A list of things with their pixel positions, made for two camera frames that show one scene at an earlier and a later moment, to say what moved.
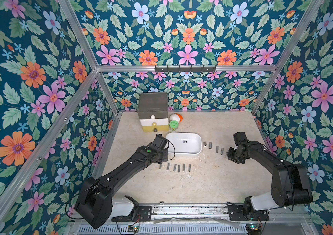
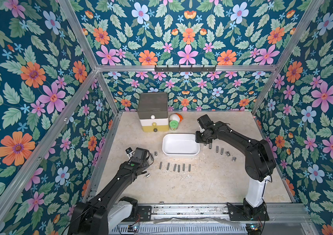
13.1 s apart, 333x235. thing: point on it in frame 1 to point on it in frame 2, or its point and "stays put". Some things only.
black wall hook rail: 185,69 stays put
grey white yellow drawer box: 153,111 stays put
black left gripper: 165,155 to 146,163
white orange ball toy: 177,117 stays put
